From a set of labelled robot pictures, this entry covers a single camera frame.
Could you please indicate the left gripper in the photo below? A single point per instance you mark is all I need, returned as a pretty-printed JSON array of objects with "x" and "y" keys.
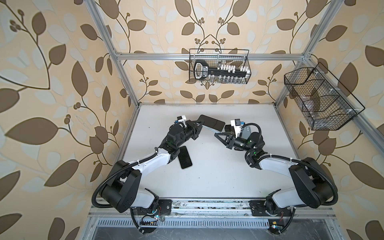
[{"x": 194, "y": 129}]

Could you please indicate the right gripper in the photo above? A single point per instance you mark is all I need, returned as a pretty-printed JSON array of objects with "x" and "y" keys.
[{"x": 230, "y": 141}]

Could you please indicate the black phone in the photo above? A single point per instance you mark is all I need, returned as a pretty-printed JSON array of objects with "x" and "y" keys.
[
  {"x": 184, "y": 158},
  {"x": 212, "y": 124}
]

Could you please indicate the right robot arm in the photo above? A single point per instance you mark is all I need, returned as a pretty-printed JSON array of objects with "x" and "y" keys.
[{"x": 313, "y": 187}]

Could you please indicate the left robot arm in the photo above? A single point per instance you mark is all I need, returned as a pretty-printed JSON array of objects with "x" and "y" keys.
[{"x": 121, "y": 189}]

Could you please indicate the black tool in basket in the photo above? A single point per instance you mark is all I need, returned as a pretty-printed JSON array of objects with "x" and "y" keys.
[{"x": 202, "y": 70}]

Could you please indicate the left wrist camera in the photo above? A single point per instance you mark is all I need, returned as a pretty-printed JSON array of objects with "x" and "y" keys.
[{"x": 181, "y": 119}]

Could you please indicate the back wall wire basket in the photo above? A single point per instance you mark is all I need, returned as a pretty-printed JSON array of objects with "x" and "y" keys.
[{"x": 237, "y": 57}]

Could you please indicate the wall wire basket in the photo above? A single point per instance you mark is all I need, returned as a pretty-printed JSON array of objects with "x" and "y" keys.
[
  {"x": 325, "y": 102},
  {"x": 237, "y": 57}
]

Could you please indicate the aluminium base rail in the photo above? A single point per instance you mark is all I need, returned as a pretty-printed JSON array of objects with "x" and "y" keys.
[{"x": 235, "y": 208}]

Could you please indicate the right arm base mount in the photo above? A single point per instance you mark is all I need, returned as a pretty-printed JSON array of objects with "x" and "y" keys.
[{"x": 267, "y": 207}]

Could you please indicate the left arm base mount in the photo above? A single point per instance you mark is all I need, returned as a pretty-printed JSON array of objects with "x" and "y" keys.
[{"x": 146, "y": 220}]

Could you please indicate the right wall wire basket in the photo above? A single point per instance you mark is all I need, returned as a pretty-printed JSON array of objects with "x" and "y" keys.
[{"x": 325, "y": 102}]

